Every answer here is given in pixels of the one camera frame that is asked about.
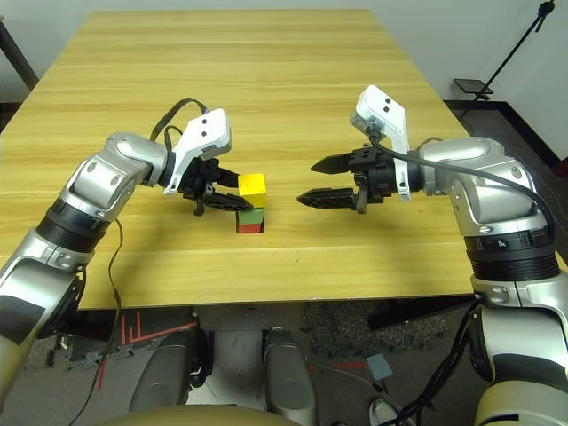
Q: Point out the grey right robot leg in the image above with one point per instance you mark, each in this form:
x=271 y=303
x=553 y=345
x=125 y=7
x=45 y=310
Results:
x=288 y=377

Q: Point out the black tripod stand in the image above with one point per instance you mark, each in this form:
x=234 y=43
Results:
x=515 y=49

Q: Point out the black stand tray plate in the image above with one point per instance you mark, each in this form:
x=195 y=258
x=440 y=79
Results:
x=472 y=85

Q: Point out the black table foot beam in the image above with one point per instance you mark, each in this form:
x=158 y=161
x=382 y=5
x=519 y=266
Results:
x=417 y=313

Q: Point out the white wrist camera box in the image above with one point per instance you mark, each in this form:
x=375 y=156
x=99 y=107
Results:
x=386 y=111
x=206 y=133

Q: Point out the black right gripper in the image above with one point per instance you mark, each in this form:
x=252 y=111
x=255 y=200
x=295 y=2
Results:
x=377 y=177

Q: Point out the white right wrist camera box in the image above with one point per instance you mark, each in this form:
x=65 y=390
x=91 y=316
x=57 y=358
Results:
x=386 y=111

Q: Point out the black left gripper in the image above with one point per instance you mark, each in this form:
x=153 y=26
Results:
x=202 y=182

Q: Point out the green wooden block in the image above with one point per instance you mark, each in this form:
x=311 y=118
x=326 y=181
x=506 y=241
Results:
x=250 y=216

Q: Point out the yellow wooden block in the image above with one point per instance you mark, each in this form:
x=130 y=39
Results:
x=253 y=188

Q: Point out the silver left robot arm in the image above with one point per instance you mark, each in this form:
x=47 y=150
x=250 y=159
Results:
x=97 y=182

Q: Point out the grey robot leg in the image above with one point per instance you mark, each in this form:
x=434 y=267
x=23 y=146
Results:
x=166 y=373
x=288 y=377

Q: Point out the red wooden block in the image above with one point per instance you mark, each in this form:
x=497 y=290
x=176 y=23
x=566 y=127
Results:
x=250 y=229

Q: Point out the grey left robot leg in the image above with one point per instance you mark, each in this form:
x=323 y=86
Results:
x=166 y=373

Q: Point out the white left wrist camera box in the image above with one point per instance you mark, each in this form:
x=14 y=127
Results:
x=206 y=133

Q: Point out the white sneaker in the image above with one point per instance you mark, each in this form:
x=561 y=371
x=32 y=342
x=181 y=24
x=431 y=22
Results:
x=384 y=412

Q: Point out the dark speckled floor mat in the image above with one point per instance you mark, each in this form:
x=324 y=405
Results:
x=341 y=328

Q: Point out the blue-grey floor piece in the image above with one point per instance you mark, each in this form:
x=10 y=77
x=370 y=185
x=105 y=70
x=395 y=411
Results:
x=378 y=366

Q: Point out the tan robot torso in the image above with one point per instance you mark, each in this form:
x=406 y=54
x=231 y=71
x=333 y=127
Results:
x=186 y=417

